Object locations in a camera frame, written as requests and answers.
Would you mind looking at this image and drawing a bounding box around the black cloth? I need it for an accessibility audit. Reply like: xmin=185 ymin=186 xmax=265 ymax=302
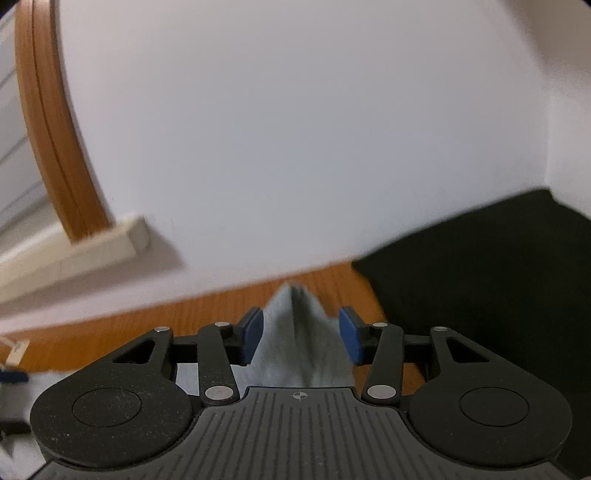
xmin=352 ymin=188 xmax=591 ymax=480

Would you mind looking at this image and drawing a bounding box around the white power strip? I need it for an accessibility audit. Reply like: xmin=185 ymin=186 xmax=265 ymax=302
xmin=0 ymin=339 xmax=31 ymax=366

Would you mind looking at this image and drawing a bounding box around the cream window sill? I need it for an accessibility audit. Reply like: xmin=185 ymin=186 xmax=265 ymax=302
xmin=0 ymin=215 xmax=151 ymax=305

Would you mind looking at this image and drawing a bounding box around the white window blind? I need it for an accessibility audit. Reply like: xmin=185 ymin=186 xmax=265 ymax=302
xmin=0 ymin=14 xmax=65 ymax=259

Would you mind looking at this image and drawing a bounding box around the light grey fleece garment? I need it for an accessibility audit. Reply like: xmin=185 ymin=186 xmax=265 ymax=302
xmin=0 ymin=282 xmax=356 ymax=480

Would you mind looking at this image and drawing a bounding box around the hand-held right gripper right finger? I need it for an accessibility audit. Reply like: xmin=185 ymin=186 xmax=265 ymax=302
xmin=338 ymin=305 xmax=490 ymax=408

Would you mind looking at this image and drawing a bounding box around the wooden window frame post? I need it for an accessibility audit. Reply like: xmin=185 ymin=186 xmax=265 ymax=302
xmin=14 ymin=0 xmax=114 ymax=241

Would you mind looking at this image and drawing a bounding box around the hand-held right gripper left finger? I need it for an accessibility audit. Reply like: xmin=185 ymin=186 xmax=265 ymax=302
xmin=113 ymin=305 xmax=265 ymax=407

